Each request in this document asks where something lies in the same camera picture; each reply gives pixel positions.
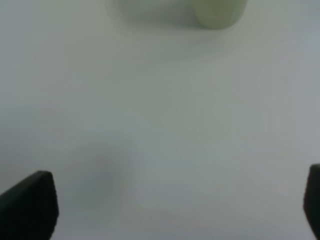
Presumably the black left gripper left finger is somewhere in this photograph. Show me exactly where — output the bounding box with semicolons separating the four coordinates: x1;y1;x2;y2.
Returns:
0;171;59;240

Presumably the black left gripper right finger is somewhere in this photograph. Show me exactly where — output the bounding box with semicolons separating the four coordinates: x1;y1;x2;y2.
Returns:
303;164;320;240

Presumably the pale green plastic cup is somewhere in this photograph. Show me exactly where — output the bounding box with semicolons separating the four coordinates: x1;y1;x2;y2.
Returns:
192;0;248;30

